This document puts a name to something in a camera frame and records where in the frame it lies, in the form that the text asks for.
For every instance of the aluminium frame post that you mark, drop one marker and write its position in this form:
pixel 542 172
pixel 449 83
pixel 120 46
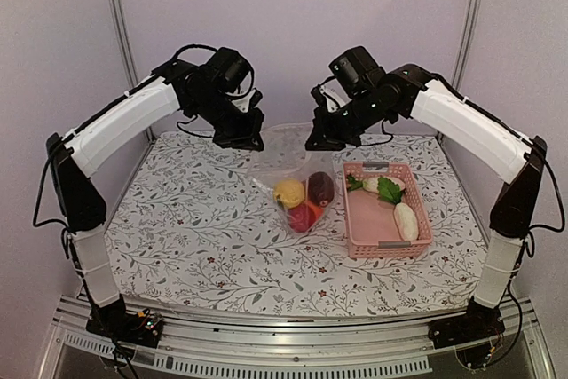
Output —
pixel 121 31
pixel 467 36

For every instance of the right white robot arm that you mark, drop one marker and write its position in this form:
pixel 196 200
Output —
pixel 413 92

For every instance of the yellow peach toy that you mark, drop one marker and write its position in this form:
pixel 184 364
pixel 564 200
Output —
pixel 289 193

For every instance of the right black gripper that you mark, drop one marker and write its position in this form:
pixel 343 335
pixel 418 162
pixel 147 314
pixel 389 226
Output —
pixel 324 135

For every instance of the left aluminium frame post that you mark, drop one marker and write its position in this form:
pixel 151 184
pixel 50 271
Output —
pixel 121 31

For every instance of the right aluminium frame post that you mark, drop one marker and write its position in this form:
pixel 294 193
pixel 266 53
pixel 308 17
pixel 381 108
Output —
pixel 467 36

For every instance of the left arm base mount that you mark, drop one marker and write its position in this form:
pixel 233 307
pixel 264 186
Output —
pixel 114 322

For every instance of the white radish toy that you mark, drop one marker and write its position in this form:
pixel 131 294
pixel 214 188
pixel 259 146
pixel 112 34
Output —
pixel 406 222

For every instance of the pink plastic basket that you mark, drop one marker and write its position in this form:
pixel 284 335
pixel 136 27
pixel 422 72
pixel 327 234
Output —
pixel 370 225

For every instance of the dark purple fruit toy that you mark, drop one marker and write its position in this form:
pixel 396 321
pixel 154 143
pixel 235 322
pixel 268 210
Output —
pixel 320 189

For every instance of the floral table mat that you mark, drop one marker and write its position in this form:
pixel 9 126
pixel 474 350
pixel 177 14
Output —
pixel 195 229

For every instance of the orange tangerine toy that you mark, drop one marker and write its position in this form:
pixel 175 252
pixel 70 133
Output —
pixel 318 211

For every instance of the clear zip top bag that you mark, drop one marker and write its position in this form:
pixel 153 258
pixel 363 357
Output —
pixel 284 156

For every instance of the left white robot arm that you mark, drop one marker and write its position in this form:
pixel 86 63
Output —
pixel 75 158

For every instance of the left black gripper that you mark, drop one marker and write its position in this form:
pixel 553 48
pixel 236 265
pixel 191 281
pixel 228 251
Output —
pixel 244 139

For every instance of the front aluminium rail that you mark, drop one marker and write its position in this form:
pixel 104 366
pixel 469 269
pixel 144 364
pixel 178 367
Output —
pixel 202 343

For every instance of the red strawberry toy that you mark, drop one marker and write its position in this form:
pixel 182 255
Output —
pixel 301 218

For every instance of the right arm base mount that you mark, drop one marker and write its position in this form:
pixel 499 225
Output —
pixel 480 327

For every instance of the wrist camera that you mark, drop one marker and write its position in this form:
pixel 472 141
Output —
pixel 234 78
pixel 356 71

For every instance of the white radish with green leaf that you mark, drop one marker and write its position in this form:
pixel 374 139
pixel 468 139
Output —
pixel 387 189

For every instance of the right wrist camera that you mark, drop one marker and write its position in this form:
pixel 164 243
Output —
pixel 356 71

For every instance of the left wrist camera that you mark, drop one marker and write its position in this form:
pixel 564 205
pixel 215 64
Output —
pixel 234 78

